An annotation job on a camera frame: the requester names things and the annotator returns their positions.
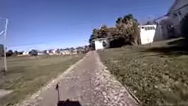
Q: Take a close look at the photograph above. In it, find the small white building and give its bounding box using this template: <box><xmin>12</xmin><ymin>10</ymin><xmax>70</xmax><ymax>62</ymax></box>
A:
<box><xmin>93</xmin><ymin>36</ymin><xmax>111</xmax><ymax>52</ymax></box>

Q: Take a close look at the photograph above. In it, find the grey asphalt path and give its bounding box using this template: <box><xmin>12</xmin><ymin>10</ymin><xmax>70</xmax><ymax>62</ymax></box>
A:
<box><xmin>0</xmin><ymin>46</ymin><xmax>144</xmax><ymax>106</ymax></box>

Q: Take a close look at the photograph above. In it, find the row of distant houses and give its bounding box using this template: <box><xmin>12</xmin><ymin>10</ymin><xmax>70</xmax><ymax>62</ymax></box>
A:
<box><xmin>15</xmin><ymin>42</ymin><xmax>91</xmax><ymax>61</ymax></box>

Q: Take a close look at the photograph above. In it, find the group of green trees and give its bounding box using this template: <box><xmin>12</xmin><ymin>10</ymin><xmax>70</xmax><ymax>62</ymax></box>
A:
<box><xmin>86</xmin><ymin>12</ymin><xmax>143</xmax><ymax>51</ymax></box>

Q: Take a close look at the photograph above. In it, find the white building with windows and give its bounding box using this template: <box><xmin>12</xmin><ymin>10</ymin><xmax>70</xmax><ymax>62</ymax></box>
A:
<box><xmin>138</xmin><ymin>22</ymin><xmax>159</xmax><ymax>46</ymax></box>

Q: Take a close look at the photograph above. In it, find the dry grass field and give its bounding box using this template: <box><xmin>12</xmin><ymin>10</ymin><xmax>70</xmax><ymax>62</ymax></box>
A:
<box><xmin>95</xmin><ymin>37</ymin><xmax>188</xmax><ymax>106</ymax></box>
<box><xmin>0</xmin><ymin>49</ymin><xmax>91</xmax><ymax>106</ymax></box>

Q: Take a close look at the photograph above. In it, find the large grey building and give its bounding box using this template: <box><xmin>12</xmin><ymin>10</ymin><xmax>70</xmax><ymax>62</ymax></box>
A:
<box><xmin>150</xmin><ymin>0</ymin><xmax>188</xmax><ymax>43</ymax></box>

